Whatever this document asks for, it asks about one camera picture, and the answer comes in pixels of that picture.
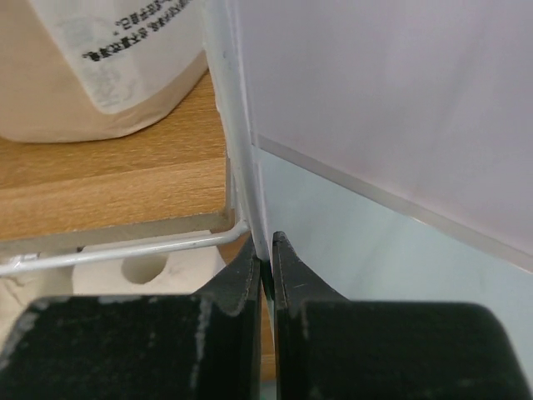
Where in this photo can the cream paper roll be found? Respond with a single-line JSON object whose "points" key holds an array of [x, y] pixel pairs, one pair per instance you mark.
{"points": [[18, 290]]}

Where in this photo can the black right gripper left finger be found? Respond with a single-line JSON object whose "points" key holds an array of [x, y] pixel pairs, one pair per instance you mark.
{"points": [[202, 345]]}

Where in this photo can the tan paper roll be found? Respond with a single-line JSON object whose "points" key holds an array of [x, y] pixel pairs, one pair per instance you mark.
{"points": [[76, 71]]}

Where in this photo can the unwrapped white paper roll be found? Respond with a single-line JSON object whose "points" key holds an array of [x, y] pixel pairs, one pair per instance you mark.
{"points": [[168, 273]]}

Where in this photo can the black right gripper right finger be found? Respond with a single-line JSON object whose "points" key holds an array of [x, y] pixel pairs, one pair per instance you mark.
{"points": [[330, 347]]}

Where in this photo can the middle wooden shelf board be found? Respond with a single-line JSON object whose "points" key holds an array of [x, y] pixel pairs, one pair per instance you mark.
{"points": [[169, 178]]}

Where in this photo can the white wire shelf rack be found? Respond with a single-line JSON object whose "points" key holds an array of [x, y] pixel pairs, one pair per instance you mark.
{"points": [[220, 43]]}

